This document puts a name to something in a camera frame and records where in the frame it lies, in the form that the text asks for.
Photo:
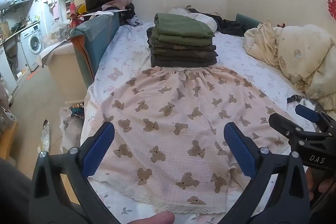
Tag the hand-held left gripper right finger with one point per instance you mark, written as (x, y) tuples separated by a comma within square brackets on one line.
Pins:
[(237, 145)]

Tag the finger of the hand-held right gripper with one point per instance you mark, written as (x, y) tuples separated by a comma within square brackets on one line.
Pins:
[(283, 125), (307, 111)]

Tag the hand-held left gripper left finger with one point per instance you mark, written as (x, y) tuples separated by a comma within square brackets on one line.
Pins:
[(101, 145)]

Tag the pink bear print pants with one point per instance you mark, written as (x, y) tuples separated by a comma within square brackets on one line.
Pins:
[(168, 119)]

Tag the dark camouflage folded pants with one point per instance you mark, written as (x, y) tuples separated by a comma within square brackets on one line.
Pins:
[(183, 54), (183, 47), (183, 62)]

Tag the olive green folded pants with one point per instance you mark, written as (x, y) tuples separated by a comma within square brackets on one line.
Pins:
[(181, 40), (181, 24)]

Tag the person's right hand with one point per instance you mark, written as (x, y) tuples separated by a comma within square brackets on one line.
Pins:
[(319, 188)]

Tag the person's left hand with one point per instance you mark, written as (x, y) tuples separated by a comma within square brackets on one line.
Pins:
[(155, 218)]

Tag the grey tabby cat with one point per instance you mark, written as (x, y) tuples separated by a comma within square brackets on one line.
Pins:
[(302, 102)]

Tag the clear plastic bag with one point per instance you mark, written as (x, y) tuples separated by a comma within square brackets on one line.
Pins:
[(71, 127)]

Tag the cream bear print duvet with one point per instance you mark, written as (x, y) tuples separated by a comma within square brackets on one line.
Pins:
[(302, 56)]

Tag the cream cabinet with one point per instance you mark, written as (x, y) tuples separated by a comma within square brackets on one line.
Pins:
[(68, 74)]

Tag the wooden stool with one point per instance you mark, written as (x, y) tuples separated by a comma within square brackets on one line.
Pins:
[(8, 132)]

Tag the white floral bed sheet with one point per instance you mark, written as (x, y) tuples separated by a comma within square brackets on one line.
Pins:
[(126, 50)]

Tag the person's dark clothing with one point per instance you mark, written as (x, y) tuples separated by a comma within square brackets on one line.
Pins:
[(13, 192)]

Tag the teal cushion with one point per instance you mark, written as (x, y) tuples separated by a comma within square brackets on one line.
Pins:
[(246, 19)]

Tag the teal upholstered bed board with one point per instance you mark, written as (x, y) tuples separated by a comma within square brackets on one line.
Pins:
[(97, 35)]

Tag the dark crumpled clothes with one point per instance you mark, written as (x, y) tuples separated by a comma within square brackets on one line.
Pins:
[(228, 26)]

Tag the white washing machine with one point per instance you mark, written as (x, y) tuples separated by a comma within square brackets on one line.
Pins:
[(32, 43)]

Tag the cream pillow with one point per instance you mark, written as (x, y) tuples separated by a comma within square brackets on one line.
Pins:
[(207, 19)]

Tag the white paper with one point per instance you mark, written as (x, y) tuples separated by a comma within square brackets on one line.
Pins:
[(105, 13)]

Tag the dark patterned clothes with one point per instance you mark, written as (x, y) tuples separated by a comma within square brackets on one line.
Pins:
[(131, 15)]

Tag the pink cloth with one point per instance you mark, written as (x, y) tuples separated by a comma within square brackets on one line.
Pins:
[(118, 3)]

